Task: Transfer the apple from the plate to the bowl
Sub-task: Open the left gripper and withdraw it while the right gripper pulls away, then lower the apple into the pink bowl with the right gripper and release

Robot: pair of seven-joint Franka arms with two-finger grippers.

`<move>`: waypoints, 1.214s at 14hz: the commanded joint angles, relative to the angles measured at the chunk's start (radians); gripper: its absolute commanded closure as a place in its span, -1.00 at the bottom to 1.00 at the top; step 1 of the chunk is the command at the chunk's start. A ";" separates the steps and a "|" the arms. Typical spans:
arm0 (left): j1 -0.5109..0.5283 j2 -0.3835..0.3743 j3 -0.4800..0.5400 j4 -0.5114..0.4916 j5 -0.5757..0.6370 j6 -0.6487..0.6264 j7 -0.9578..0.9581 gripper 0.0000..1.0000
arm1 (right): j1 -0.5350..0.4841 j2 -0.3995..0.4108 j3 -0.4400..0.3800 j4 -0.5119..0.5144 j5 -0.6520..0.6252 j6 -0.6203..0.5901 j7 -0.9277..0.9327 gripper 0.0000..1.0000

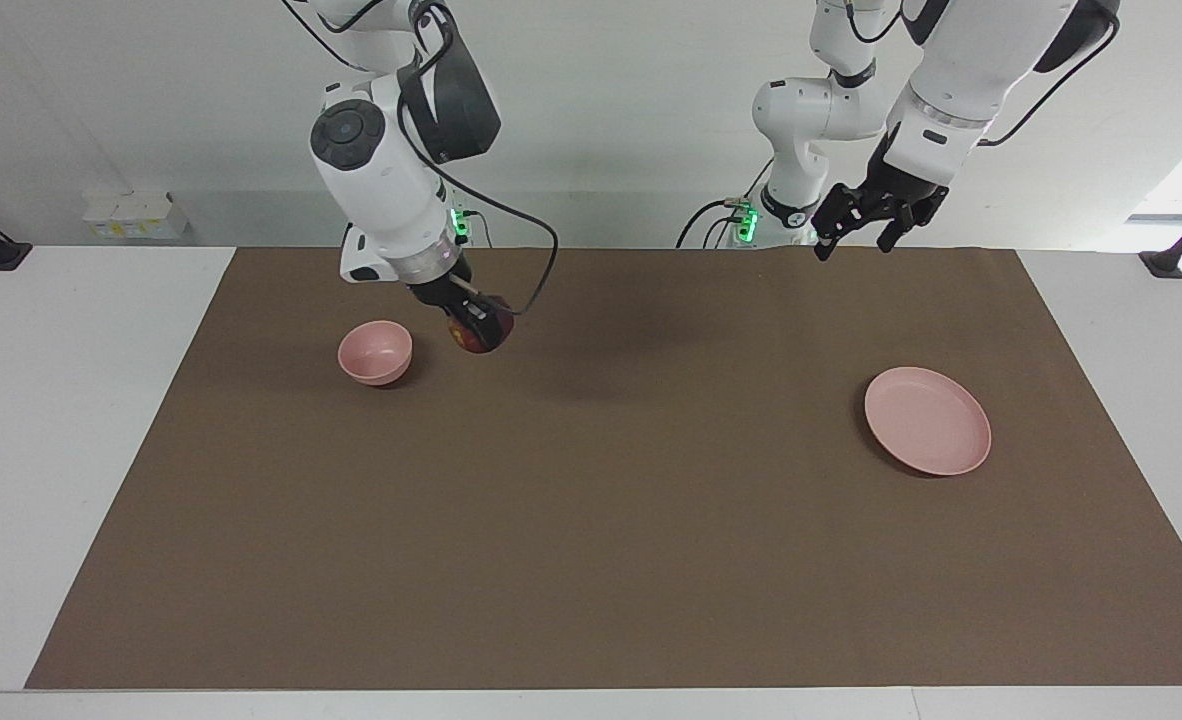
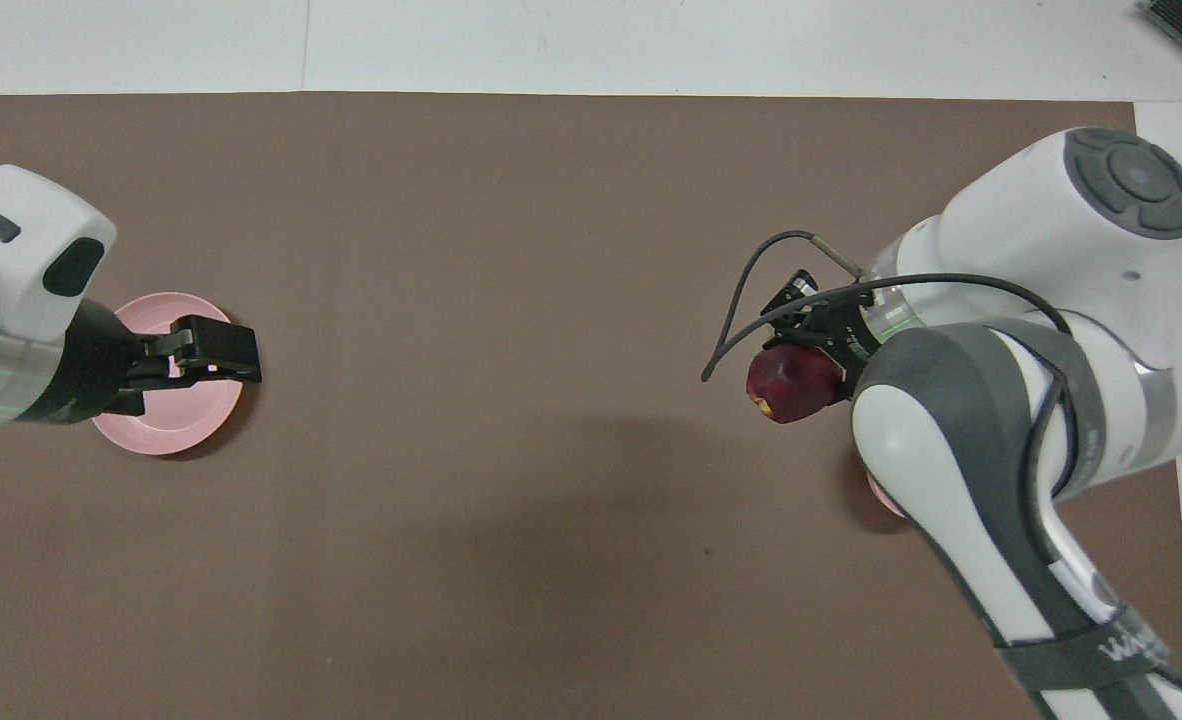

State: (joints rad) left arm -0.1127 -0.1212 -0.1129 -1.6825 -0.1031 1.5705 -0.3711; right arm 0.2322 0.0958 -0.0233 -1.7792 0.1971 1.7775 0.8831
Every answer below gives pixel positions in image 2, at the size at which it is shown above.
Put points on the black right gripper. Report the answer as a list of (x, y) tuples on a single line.
[(836, 325)]

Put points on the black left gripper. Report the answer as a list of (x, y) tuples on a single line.
[(91, 365)]

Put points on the dark red apple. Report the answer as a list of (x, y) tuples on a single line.
[(791, 385)]

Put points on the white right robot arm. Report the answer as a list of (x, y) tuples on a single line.
[(1031, 230)]

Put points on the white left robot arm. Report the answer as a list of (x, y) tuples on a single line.
[(11, 270)]

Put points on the pink plate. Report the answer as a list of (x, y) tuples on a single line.
[(176, 420)]

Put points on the pink bowl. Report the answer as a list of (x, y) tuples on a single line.
[(883, 495)]

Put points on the brown table mat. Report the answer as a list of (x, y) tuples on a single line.
[(511, 400)]

